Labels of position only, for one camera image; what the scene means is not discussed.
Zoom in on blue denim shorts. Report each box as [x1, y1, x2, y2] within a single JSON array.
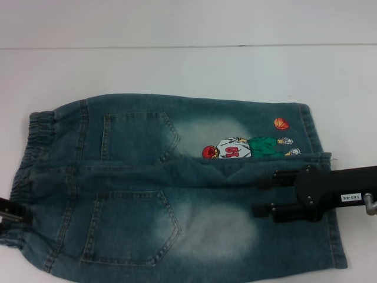
[[5, 93, 350, 283]]

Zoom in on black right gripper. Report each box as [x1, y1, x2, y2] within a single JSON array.
[[252, 164, 377, 224]]

